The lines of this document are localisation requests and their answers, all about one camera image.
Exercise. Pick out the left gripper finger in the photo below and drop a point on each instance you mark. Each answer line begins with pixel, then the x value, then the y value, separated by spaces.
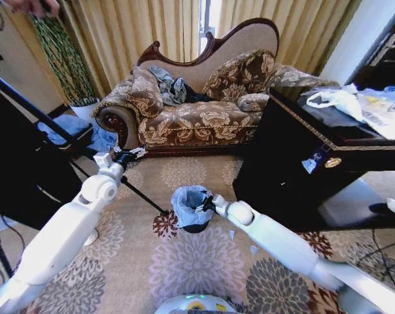
pixel 139 152
pixel 117 150

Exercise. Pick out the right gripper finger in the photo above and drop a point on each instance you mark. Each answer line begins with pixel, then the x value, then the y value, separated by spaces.
pixel 200 209
pixel 206 196

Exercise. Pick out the pale blue garbage bag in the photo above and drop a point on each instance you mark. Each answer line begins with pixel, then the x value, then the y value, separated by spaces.
pixel 182 209

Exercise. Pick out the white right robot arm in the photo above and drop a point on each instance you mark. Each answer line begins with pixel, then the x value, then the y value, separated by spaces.
pixel 282 242

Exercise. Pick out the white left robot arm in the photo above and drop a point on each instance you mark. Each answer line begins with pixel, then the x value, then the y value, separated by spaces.
pixel 66 225

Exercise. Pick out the black round trash bin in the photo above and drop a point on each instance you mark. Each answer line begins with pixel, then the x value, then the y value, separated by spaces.
pixel 195 228

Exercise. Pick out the white plastic bag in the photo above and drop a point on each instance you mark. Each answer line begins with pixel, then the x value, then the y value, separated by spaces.
pixel 364 104

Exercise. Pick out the white paper scrap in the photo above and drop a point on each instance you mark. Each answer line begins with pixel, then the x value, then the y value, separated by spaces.
pixel 253 250
pixel 232 234

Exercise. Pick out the black tripod leg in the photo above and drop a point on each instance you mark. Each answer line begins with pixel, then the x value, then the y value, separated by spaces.
pixel 145 196

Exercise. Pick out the white plant pot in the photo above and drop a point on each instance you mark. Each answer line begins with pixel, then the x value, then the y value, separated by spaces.
pixel 84 109

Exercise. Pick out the pile of blue bags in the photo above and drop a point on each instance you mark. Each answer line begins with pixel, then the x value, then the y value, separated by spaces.
pixel 70 127

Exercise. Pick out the floral square cushion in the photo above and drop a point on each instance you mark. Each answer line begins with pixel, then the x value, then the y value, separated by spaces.
pixel 145 95

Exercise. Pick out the floral chaise sofa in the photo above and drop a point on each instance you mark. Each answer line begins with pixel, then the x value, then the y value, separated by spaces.
pixel 197 126

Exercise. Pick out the grey crumpled clothing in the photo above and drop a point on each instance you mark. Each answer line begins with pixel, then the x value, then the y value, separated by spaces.
pixel 164 86

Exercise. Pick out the black crumpled clothing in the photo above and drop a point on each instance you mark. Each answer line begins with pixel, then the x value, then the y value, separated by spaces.
pixel 195 95

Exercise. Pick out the white round floor base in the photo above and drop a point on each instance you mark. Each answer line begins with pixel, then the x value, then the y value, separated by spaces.
pixel 92 238

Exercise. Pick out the black glossy desk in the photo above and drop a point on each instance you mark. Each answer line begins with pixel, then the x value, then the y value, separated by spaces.
pixel 24 157

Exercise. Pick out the black cabinet with gold trim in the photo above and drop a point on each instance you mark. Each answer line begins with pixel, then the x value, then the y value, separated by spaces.
pixel 302 183

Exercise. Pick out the white robot front shell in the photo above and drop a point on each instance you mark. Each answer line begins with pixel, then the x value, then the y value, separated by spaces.
pixel 199 305

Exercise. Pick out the green striped plant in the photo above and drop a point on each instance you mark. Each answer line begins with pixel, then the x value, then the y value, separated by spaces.
pixel 65 65

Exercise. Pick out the floral bolster cushion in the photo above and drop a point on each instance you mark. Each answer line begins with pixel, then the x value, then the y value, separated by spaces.
pixel 253 101

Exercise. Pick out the beige pleated curtains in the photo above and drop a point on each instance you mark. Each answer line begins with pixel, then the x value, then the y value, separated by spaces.
pixel 125 29

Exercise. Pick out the large floral cushion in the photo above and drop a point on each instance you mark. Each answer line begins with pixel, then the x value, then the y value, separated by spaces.
pixel 240 76

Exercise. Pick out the gold oval sticker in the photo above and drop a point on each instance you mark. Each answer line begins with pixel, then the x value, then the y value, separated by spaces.
pixel 333 162

